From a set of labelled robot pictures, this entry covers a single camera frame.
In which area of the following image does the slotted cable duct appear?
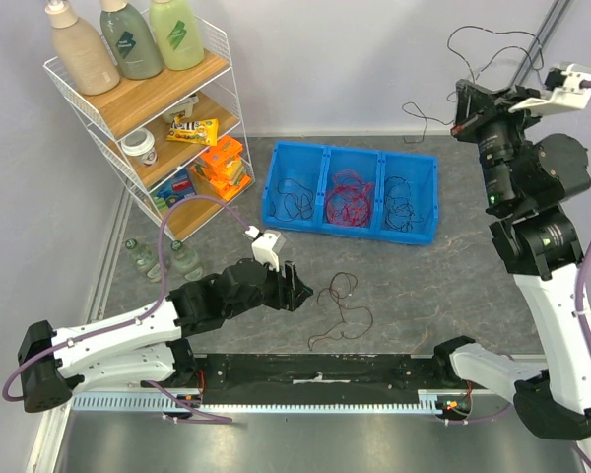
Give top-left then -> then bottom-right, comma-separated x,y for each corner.
70,388 -> 444,416

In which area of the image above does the blue three-compartment bin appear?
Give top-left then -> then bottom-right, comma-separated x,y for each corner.
262,141 -> 439,245

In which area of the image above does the blue snack packet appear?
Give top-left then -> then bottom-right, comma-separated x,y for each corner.
151,169 -> 196,213

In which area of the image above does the orange snack boxes stack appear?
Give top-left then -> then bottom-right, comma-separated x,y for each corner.
191,135 -> 252,201

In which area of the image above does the glass bottle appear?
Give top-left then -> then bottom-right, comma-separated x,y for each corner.
170,240 -> 204,282
124,238 -> 170,283

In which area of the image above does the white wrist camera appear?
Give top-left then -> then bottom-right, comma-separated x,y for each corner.
508,63 -> 591,116
244,226 -> 286,272

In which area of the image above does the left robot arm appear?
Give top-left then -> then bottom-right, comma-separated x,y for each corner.
17,258 -> 313,413

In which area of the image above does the light green pump bottle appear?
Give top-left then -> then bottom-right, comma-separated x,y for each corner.
149,0 -> 204,71

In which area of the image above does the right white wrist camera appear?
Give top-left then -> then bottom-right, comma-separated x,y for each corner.
508,63 -> 591,116

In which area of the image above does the white wire shelf rack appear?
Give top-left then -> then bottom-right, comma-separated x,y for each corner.
43,18 -> 248,240

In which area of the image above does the yellow candy bag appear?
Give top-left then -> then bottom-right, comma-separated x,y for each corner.
166,115 -> 219,146

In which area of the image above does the beige pump bottle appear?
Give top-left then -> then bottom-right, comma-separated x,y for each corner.
44,1 -> 120,96

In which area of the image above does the right glass bottle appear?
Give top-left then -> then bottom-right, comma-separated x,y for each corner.
170,240 -> 204,282

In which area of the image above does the aluminium corner profile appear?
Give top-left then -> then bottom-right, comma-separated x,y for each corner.
508,0 -> 575,89

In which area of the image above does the white paper cup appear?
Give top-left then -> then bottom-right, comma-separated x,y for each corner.
120,128 -> 158,167

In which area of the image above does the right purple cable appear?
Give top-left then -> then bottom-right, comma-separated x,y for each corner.
442,78 -> 591,473

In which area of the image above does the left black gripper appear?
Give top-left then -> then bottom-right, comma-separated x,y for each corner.
226,253 -> 313,319

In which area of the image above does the purple cable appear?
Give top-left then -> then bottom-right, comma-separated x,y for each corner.
442,78 -> 591,473
2,194 -> 255,425

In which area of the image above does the left glass bottle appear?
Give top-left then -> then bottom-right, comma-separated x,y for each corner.
124,238 -> 170,283

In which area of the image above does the red wire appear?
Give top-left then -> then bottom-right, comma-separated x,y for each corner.
323,169 -> 377,229

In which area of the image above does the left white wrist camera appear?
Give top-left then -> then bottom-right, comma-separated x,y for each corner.
244,226 -> 286,272

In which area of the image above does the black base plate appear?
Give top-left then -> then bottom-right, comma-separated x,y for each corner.
176,352 -> 493,406

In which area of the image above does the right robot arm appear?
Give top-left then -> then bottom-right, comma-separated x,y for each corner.
430,69 -> 591,441

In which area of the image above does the dark green pump bottle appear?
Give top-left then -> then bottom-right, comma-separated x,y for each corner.
99,0 -> 164,80

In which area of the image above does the white tub container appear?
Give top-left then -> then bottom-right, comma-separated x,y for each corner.
161,94 -> 199,124

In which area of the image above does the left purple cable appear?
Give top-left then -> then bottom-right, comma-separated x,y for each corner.
2,194 -> 255,425

